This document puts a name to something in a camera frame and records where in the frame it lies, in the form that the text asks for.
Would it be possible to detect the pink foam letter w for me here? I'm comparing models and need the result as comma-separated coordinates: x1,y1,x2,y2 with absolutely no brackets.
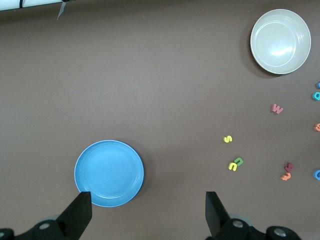
270,103,284,115

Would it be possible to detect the beige plate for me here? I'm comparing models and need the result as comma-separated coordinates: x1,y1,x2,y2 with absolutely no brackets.
250,9,312,75

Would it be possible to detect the blue plate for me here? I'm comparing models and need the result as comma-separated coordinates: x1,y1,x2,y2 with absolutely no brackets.
74,139,145,208

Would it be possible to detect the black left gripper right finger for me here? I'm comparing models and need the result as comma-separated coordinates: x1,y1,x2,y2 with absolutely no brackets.
205,191,301,240

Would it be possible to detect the grey tape piece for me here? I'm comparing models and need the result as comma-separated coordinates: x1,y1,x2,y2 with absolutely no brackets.
56,1,67,20

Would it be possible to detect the white table edge strip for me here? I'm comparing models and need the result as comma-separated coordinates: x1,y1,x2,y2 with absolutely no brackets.
0,0,72,12

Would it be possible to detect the brown table cover sheet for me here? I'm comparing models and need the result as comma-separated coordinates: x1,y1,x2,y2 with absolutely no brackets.
0,0,320,240

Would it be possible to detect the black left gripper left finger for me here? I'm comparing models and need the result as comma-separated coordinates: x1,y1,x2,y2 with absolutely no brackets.
0,191,93,240

